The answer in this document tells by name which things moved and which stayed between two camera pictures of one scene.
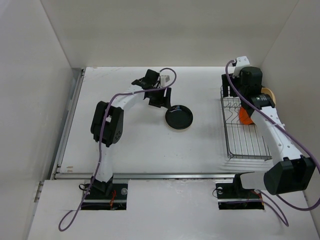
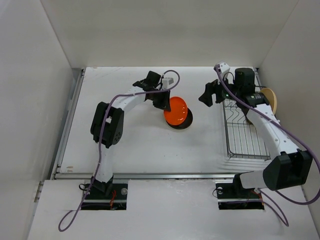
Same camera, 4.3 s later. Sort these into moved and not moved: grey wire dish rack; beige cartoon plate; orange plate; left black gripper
Moved: orange plate
Not moved: beige cartoon plate; grey wire dish rack; left black gripper
